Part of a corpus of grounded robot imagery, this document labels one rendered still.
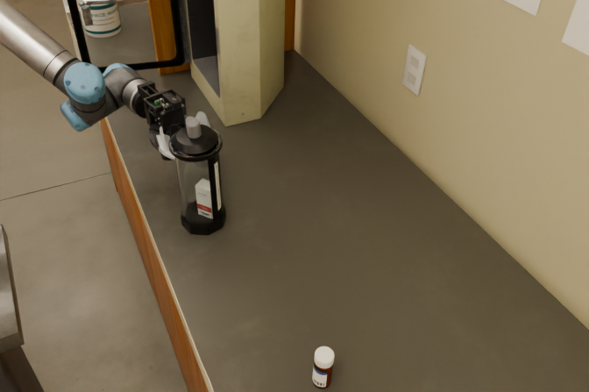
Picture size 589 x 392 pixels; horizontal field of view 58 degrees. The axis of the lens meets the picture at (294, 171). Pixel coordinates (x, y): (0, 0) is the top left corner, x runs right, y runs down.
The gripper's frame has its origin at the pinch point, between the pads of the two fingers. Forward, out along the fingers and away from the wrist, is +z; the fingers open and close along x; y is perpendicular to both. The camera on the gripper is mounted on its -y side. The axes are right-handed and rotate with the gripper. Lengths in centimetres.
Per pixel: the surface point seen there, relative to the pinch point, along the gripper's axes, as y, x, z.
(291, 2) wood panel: -2, 72, -54
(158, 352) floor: -114, -5, -37
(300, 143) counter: -20.1, 37.4, -8.7
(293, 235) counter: -20.1, 12.8, 16.8
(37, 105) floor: -114, 25, -236
